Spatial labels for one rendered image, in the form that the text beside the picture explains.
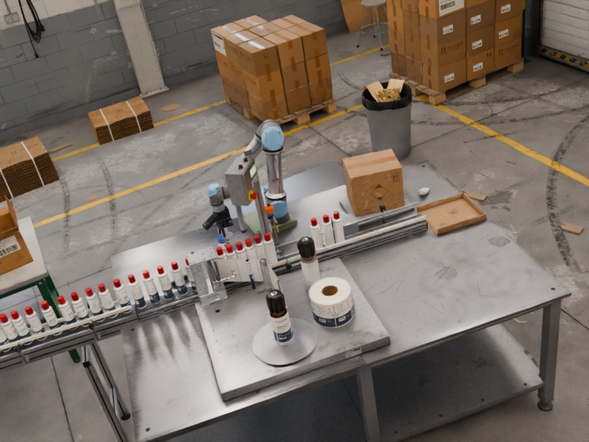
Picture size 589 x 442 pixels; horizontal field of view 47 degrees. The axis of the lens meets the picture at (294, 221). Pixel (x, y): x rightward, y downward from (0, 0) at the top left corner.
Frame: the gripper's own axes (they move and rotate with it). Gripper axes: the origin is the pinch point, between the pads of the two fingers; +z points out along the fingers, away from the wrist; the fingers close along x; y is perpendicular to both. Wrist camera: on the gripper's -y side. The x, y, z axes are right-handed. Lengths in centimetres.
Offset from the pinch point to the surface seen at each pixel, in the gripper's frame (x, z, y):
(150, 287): -34, -12, -51
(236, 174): -39, -59, 6
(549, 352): -141, 45, 116
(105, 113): 425, 67, 3
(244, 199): -40, -45, 7
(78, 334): -30, 1, -92
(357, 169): -21, -24, 82
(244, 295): -55, 0, -9
